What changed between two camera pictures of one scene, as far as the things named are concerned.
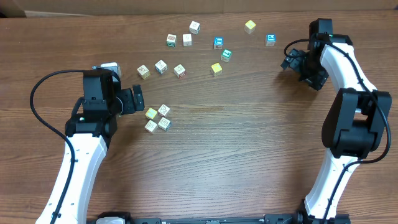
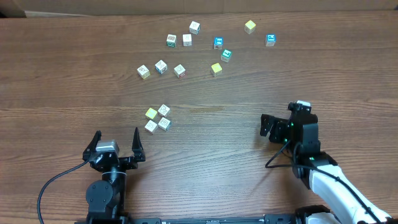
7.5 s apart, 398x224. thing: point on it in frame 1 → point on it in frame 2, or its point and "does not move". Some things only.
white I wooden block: (163, 111) does not move
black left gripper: (137, 98) → (125, 160)
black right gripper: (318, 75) → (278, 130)
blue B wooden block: (165, 124) does not move
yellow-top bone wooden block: (151, 113) does not move
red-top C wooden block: (151, 127) does not move
